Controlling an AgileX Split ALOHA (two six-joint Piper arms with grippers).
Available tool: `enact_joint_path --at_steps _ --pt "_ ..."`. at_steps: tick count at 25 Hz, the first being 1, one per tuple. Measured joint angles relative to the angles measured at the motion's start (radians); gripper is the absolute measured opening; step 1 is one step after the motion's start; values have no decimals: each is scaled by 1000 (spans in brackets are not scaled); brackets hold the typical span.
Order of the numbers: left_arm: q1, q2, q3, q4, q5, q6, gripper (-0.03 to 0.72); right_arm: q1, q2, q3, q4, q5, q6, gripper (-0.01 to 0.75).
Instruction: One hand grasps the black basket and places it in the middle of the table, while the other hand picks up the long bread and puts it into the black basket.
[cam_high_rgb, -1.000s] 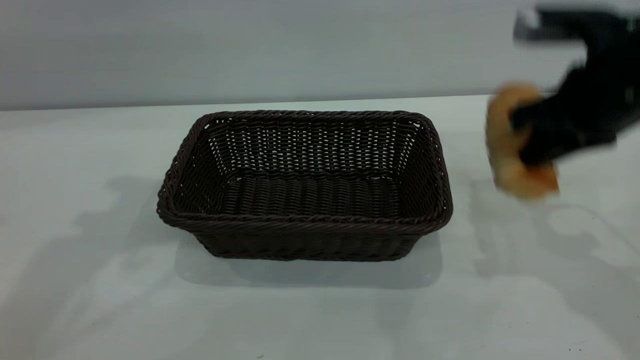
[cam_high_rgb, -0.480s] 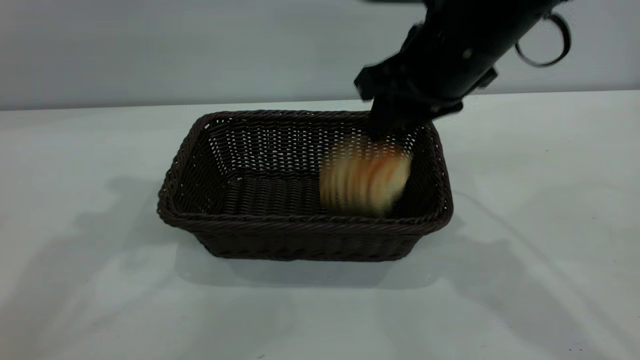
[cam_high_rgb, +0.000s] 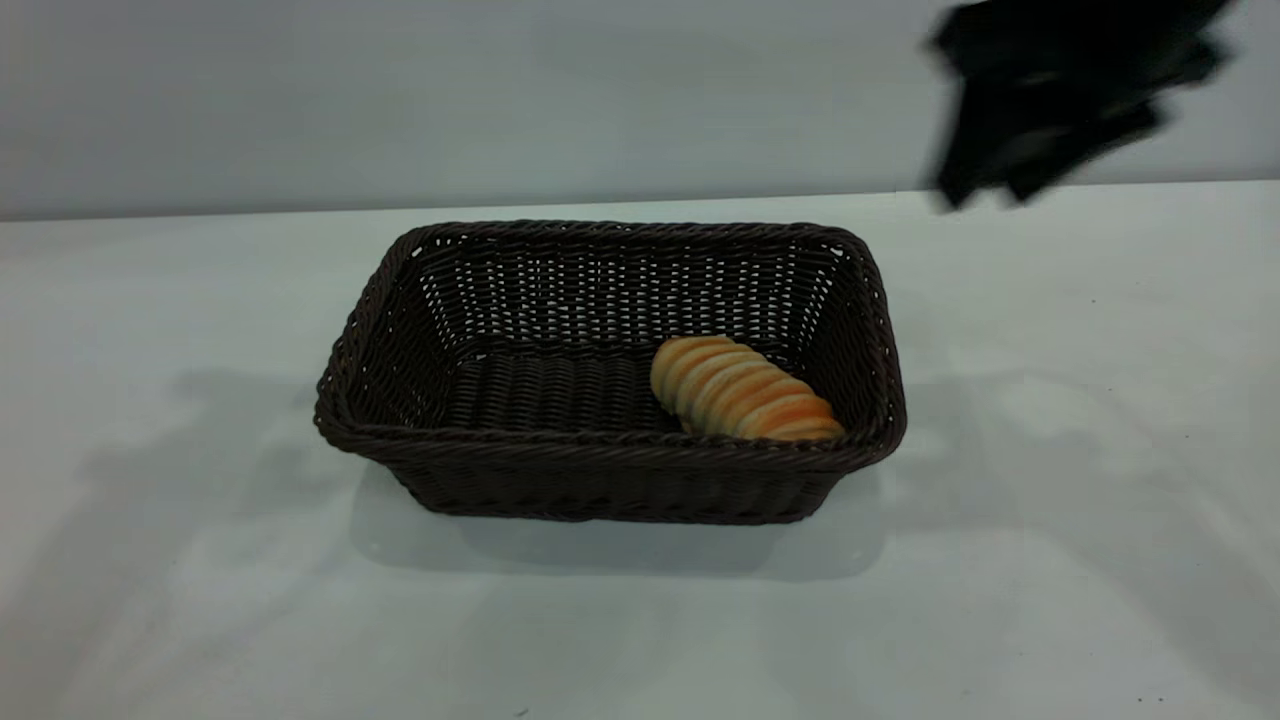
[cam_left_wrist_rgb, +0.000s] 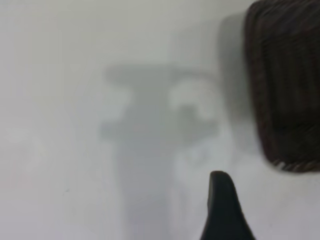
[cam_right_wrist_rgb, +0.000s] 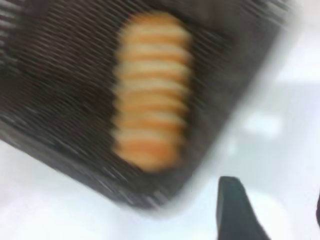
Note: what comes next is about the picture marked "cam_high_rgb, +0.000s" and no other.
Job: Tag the dark brown woven basket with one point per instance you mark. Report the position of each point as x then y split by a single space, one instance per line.
600 480

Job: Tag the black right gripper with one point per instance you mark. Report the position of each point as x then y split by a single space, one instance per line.
1075 45

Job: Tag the ridged golden bread roll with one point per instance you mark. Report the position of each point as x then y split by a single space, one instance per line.
745 395

